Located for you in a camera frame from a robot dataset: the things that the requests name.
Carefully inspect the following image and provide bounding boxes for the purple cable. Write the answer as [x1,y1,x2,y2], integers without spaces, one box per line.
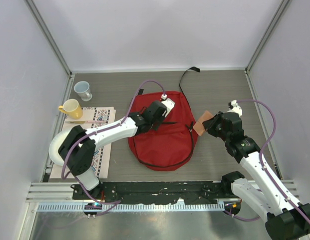
[223,99,310,230]
[61,79,168,201]

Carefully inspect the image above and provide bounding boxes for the patterned placemat cloth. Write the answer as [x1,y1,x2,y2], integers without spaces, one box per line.
[62,107,116,179]

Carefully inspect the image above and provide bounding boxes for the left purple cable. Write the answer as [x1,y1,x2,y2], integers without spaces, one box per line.
[61,79,168,201]

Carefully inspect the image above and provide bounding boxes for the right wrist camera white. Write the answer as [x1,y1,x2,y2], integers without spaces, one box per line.
[227,100,242,117]

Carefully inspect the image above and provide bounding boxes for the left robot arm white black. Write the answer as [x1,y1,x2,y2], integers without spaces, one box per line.
[49,98,175,200]

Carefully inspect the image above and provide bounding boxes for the white cable duct strip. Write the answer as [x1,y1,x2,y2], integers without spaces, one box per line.
[37,201,224,212]

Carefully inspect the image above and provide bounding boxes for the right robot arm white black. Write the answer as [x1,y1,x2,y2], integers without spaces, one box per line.
[200,111,310,240]

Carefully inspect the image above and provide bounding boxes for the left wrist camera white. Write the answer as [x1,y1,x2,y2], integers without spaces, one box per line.
[161,93,175,117]

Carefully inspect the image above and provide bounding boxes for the yellow mug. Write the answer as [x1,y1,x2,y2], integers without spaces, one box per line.
[58,99,83,120]

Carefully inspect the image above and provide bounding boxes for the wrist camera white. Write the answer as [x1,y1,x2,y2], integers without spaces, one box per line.
[227,100,242,117]
[161,93,175,117]

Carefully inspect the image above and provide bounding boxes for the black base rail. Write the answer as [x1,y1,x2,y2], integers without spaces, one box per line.
[72,180,252,205]

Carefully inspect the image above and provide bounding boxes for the white paper plate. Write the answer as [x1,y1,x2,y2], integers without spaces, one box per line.
[49,128,71,166]

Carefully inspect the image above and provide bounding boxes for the red backpack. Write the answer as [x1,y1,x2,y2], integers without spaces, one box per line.
[128,90,198,171]

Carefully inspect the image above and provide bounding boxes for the light blue cup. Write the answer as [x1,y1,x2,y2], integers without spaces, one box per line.
[74,81,93,102]

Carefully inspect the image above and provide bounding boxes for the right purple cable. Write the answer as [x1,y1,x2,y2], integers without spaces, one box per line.
[223,99,310,230]

